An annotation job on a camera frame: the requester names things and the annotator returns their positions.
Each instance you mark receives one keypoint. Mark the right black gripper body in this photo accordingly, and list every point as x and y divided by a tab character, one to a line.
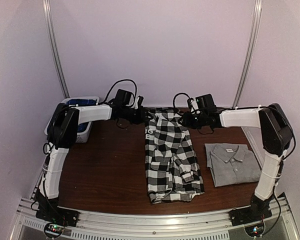
195	123

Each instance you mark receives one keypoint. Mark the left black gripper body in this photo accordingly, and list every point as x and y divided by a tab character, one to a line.
136	117

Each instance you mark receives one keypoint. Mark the black white plaid shirt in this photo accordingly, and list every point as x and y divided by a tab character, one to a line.
171	166

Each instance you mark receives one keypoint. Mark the grey shirt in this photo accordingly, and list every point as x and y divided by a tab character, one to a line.
231	164

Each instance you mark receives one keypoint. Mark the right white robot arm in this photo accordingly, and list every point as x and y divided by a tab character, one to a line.
276	135

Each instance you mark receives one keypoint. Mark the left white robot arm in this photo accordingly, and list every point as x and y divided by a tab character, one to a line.
48	190

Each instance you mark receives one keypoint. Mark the white plastic basket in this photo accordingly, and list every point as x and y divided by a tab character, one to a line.
82	135

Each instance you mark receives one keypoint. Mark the blue plaid shirt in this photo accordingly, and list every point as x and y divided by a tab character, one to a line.
81	102

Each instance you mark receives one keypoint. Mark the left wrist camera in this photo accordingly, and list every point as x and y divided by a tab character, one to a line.
124	98

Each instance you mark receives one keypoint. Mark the front aluminium rail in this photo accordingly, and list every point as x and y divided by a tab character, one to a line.
213	225

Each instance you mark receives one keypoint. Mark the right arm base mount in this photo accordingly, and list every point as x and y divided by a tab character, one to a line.
246	215

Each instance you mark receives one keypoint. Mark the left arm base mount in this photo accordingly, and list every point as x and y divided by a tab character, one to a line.
64	217

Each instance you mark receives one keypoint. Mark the right aluminium frame post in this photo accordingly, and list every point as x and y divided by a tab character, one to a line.
253	36

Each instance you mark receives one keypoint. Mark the aluminium frame post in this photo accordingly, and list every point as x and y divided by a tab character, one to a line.
54	47
253	36

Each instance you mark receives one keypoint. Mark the left aluminium frame post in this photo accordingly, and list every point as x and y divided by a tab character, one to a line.
54	47

